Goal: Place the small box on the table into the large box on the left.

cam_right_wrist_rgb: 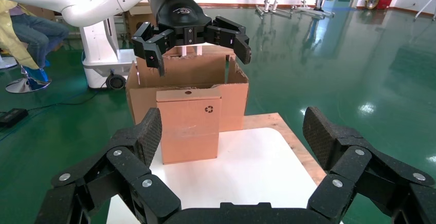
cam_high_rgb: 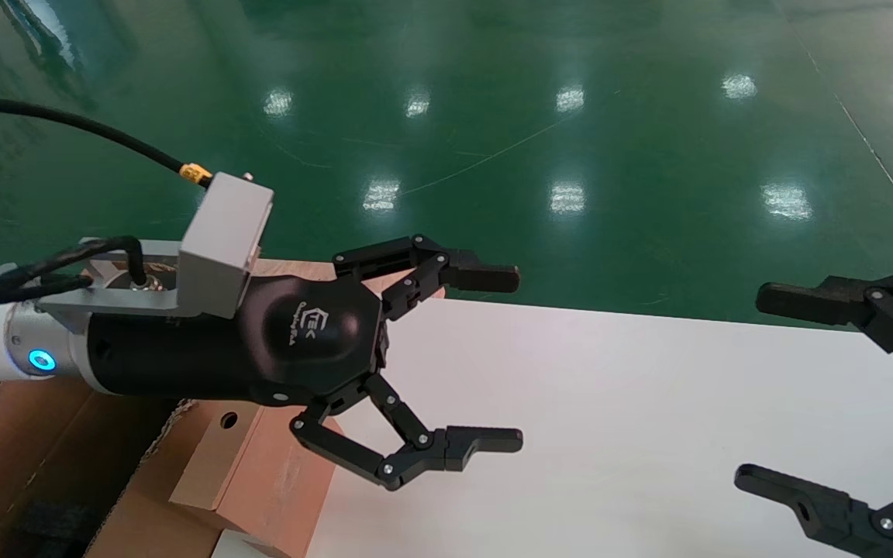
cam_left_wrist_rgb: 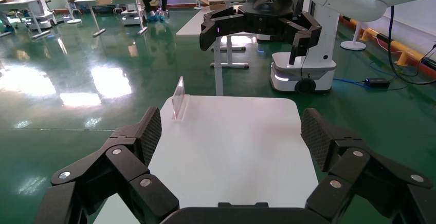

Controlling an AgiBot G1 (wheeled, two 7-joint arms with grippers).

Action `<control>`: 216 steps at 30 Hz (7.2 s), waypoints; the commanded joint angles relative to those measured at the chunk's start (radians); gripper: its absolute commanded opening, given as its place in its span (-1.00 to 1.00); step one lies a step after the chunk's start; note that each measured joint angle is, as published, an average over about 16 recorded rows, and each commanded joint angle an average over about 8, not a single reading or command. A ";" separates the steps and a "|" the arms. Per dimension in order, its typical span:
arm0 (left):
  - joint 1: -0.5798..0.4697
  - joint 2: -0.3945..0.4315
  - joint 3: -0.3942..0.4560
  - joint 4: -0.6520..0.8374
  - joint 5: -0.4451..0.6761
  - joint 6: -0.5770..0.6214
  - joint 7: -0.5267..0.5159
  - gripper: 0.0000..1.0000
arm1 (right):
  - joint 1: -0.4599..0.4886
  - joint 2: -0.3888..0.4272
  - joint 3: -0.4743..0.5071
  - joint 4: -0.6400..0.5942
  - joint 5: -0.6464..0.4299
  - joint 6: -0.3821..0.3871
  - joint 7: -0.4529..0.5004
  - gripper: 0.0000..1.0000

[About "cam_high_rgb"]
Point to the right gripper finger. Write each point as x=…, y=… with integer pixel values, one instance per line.
x=842, y=298
x=826, y=515

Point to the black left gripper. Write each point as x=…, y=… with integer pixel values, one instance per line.
x=291, y=333

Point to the small cardboard box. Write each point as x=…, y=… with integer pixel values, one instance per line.
x=276, y=480

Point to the large torn cardboard box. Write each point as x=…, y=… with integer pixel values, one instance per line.
x=28, y=465

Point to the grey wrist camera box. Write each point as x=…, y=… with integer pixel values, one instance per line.
x=222, y=240

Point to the silver camera mount bracket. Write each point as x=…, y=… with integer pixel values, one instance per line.
x=67, y=298

